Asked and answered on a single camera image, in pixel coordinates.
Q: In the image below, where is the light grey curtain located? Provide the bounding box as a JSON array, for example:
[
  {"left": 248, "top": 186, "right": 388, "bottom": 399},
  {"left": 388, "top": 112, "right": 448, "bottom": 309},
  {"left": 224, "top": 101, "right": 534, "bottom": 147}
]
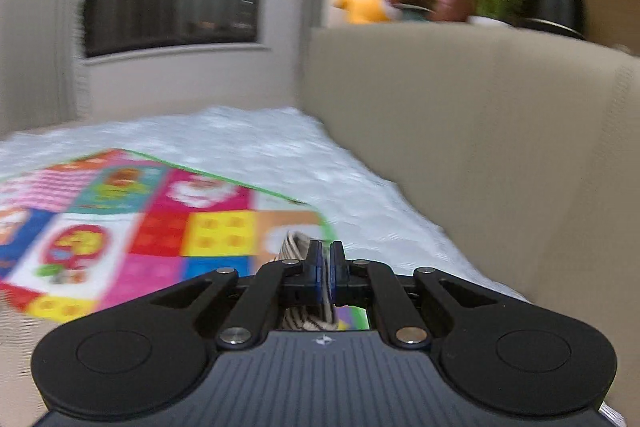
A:
[{"left": 1, "top": 0, "right": 91, "bottom": 135}]

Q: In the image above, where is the colourful play mat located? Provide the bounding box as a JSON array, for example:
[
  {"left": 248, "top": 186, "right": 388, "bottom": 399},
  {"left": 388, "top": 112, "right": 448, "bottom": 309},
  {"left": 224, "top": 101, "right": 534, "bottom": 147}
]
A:
[{"left": 0, "top": 147, "right": 371, "bottom": 333}]

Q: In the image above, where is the black round appliance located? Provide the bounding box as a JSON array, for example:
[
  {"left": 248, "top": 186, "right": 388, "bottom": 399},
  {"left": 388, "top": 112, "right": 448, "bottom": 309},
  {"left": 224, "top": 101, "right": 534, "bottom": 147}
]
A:
[{"left": 518, "top": 0, "right": 587, "bottom": 40}]

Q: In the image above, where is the white fluffy blanket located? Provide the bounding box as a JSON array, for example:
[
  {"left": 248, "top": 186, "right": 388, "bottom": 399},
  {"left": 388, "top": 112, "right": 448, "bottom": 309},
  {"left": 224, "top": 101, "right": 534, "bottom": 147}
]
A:
[{"left": 1, "top": 107, "right": 517, "bottom": 296}]

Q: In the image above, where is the striped beige garment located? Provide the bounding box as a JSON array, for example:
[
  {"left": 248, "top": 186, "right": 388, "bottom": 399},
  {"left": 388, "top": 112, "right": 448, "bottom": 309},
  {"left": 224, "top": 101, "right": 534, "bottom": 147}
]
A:
[{"left": 278, "top": 232, "right": 340, "bottom": 332}]

